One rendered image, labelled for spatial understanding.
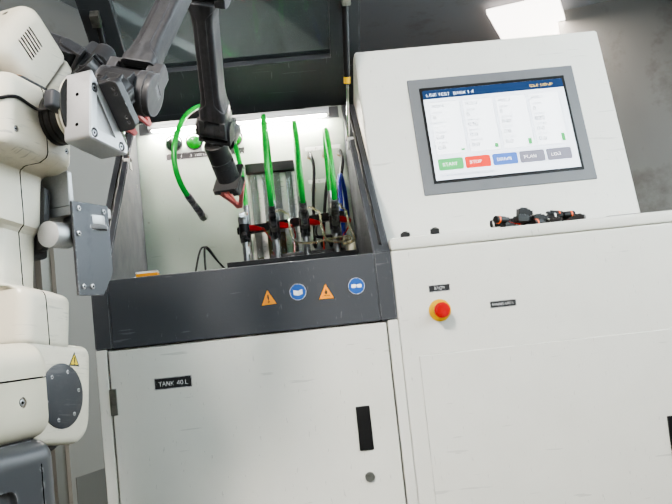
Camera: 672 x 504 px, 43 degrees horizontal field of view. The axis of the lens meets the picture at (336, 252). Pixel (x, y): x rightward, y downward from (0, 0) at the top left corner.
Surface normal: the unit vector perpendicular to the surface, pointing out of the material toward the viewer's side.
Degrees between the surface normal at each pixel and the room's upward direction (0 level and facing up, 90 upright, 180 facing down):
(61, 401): 90
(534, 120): 76
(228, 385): 90
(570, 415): 90
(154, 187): 90
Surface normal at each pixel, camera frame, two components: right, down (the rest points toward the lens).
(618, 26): -0.35, -0.04
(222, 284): 0.04, -0.09
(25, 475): 0.93, -0.13
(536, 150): 0.01, -0.33
